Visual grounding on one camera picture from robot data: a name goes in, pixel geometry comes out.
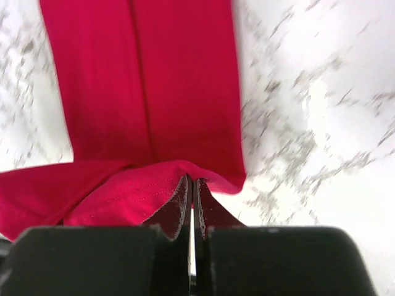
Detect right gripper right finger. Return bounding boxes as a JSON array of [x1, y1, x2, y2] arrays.
[[193, 179, 375, 295]]

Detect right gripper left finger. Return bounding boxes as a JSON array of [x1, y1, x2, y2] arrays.
[[1, 176, 192, 295]]

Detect crimson red t shirt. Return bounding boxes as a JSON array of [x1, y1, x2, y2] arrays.
[[1, 1, 246, 240]]

